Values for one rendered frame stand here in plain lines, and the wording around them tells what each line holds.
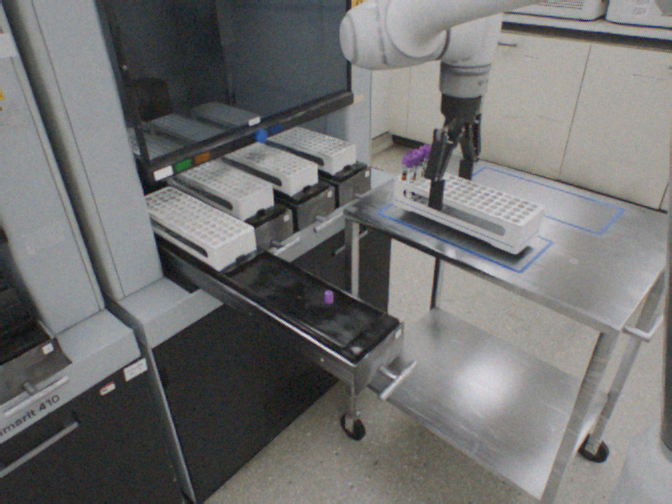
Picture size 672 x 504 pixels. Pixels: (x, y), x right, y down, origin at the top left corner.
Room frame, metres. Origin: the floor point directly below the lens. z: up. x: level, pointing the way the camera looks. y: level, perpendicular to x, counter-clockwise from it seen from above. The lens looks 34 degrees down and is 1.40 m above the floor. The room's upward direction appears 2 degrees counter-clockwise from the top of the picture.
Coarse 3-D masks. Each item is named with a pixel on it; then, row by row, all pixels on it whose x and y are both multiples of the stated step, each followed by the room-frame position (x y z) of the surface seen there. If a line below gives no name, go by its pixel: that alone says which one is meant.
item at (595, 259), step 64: (384, 192) 1.10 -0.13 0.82; (512, 192) 1.09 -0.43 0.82; (576, 192) 1.08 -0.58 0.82; (448, 256) 0.83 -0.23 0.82; (512, 256) 0.82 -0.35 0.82; (576, 256) 0.82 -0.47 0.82; (640, 256) 0.81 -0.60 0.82; (448, 320) 1.24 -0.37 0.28; (576, 320) 0.65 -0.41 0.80; (640, 320) 0.93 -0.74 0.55; (384, 384) 0.99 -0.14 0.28; (448, 384) 0.98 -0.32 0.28; (512, 384) 0.97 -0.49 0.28; (576, 384) 0.97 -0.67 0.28; (512, 448) 0.77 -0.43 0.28; (576, 448) 0.77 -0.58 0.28
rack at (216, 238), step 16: (160, 192) 1.05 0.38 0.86; (176, 192) 1.05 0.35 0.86; (160, 208) 0.97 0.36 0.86; (176, 208) 0.97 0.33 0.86; (192, 208) 0.98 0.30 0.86; (208, 208) 0.97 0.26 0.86; (160, 224) 0.97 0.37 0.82; (176, 224) 0.90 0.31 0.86; (192, 224) 0.91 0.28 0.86; (208, 224) 0.90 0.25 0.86; (224, 224) 0.90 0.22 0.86; (240, 224) 0.90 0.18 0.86; (176, 240) 0.90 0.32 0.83; (192, 240) 0.86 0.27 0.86; (208, 240) 0.85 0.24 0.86; (224, 240) 0.84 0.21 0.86; (240, 240) 0.85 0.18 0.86; (208, 256) 0.82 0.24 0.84; (224, 256) 0.82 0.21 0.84
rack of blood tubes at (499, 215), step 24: (456, 192) 0.94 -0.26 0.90; (480, 192) 0.94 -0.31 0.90; (504, 192) 0.93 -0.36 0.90; (432, 216) 0.93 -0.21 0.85; (456, 216) 0.94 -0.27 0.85; (480, 216) 0.86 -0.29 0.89; (504, 216) 0.84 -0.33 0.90; (528, 216) 0.83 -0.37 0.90; (504, 240) 0.82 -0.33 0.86; (528, 240) 0.83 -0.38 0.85
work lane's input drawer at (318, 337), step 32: (160, 256) 0.92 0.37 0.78; (192, 256) 0.86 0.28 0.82; (256, 256) 0.85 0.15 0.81; (224, 288) 0.77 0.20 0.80; (256, 288) 0.76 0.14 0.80; (288, 288) 0.76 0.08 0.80; (320, 288) 0.76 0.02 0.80; (256, 320) 0.71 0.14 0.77; (288, 320) 0.67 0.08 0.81; (320, 320) 0.67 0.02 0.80; (352, 320) 0.67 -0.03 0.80; (384, 320) 0.65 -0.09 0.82; (320, 352) 0.61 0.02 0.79; (352, 352) 0.58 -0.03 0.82; (384, 352) 0.62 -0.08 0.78; (352, 384) 0.56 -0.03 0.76
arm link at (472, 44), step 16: (496, 16) 0.92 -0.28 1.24; (448, 32) 0.89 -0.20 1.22; (464, 32) 0.90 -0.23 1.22; (480, 32) 0.91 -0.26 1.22; (496, 32) 0.92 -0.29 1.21; (448, 48) 0.89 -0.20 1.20; (464, 48) 0.90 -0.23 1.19; (480, 48) 0.91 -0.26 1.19; (448, 64) 0.94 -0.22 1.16; (464, 64) 0.92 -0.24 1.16; (480, 64) 0.92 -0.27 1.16
